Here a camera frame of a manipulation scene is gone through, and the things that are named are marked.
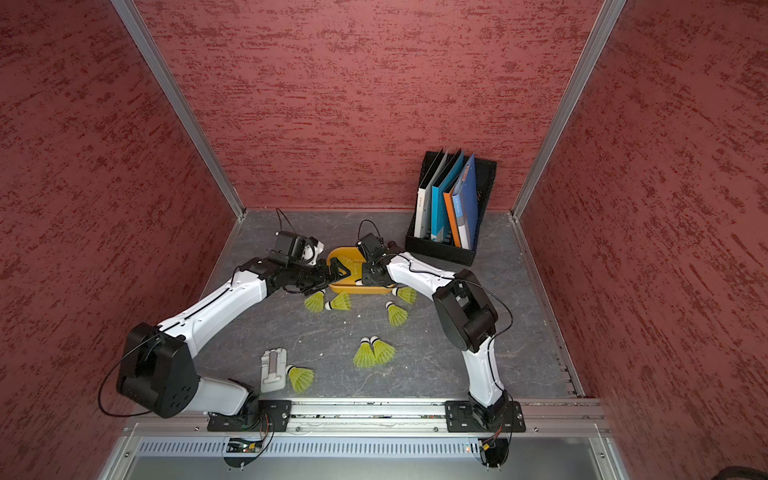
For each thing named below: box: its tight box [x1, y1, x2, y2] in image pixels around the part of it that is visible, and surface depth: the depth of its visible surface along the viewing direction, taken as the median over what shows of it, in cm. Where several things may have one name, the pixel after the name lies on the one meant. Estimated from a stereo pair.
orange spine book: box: [443, 188, 462, 248], surface depth 92 cm
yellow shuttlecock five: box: [391, 286, 418, 304], surface depth 96 cm
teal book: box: [431, 151, 465, 242], surface depth 94 cm
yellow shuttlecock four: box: [324, 291, 352, 311], surface depth 94 cm
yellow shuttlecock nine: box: [352, 336, 376, 369], surface depth 85 cm
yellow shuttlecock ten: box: [285, 365, 315, 394], surface depth 81 cm
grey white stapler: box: [260, 348, 287, 393], surface depth 82 cm
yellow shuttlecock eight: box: [385, 301, 409, 327], surface depth 93 cm
